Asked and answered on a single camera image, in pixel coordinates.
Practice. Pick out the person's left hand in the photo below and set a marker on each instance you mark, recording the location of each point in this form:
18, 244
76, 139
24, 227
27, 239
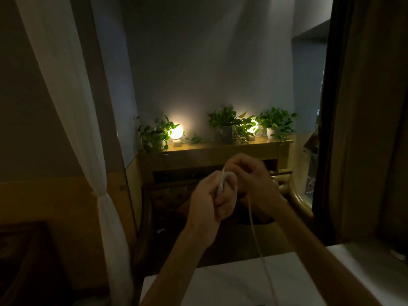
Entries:
204, 207

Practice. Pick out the person's right hand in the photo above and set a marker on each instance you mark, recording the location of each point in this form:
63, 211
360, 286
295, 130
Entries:
255, 181

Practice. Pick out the person's left forearm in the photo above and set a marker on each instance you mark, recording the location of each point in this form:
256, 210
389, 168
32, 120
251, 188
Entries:
178, 274

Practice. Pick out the person's right forearm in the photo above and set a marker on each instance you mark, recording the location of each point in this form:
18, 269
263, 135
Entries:
318, 261

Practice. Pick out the brown tufted leather sofa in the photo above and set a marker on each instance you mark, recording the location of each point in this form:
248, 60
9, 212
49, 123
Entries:
165, 207

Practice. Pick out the glowing globe lamp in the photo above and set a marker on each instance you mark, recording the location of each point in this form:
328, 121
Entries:
176, 132
254, 128

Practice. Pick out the green plant in white pot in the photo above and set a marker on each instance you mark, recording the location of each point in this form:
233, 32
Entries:
277, 121

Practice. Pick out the green plant in grey pot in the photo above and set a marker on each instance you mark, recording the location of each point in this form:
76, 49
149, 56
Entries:
226, 121

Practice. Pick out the trailing green potted plant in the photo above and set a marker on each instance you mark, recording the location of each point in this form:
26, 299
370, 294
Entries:
156, 137

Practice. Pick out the brown heavy curtain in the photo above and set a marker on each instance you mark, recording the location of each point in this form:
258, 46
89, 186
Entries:
360, 124

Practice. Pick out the white sheer curtain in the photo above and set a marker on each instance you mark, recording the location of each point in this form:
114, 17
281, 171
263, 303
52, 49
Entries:
70, 92

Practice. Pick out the wooden wall shelf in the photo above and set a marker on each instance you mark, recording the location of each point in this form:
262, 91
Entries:
204, 154

